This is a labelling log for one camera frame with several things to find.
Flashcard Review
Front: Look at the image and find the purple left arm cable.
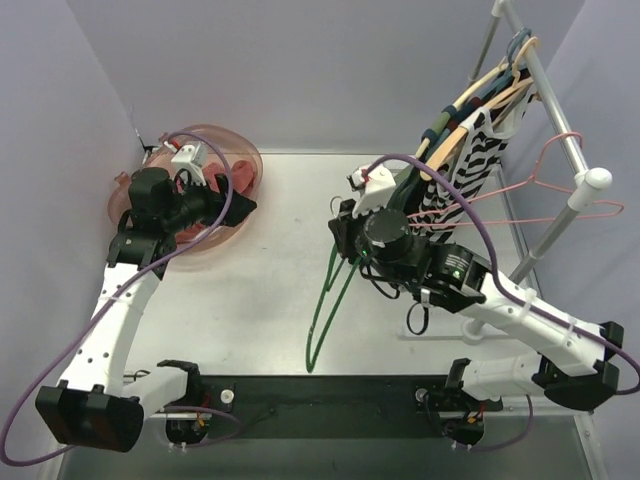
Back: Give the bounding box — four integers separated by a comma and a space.
0, 130, 246, 466

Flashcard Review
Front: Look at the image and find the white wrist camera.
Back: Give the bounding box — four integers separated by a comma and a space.
347, 165, 396, 219
163, 141, 208, 174

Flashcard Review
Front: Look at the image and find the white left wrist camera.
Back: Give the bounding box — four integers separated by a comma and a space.
163, 141, 208, 174

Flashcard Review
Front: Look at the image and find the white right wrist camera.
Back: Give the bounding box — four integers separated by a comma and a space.
347, 165, 396, 219

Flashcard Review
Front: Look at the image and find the black white striped tank top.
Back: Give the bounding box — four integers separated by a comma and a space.
411, 100, 529, 241

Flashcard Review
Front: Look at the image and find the olive green garment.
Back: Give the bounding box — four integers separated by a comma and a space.
387, 165, 427, 215

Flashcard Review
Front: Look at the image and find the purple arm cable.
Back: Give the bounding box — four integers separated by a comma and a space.
364, 152, 640, 396
0, 130, 246, 466

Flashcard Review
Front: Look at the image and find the pink translucent plastic basket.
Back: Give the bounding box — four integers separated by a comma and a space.
107, 124, 263, 255

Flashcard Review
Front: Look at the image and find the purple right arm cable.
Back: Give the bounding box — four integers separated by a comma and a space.
364, 152, 640, 396

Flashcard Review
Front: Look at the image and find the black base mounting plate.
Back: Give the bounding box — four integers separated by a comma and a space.
144, 373, 504, 441

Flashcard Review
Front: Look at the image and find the green plastic hanger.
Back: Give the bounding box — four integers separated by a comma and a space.
304, 249, 359, 374

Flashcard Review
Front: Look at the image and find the metal clothes rack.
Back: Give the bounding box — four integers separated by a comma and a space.
397, 0, 614, 346

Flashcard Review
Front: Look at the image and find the rust red tank top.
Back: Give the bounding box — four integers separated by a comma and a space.
176, 159, 261, 248

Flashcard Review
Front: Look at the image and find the teal blue hanger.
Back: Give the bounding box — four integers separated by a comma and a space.
479, 28, 532, 86

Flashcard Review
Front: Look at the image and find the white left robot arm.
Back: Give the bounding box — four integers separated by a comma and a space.
35, 167, 257, 452

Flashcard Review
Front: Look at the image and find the pink wire hanger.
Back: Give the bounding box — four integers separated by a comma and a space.
408, 131, 625, 233

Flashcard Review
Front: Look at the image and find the beige wooden hanger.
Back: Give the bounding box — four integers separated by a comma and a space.
426, 77, 533, 171

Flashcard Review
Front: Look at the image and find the cream plastic hanger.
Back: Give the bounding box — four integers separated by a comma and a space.
451, 34, 539, 110

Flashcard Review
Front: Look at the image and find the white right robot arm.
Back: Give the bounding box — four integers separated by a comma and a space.
328, 200, 624, 411

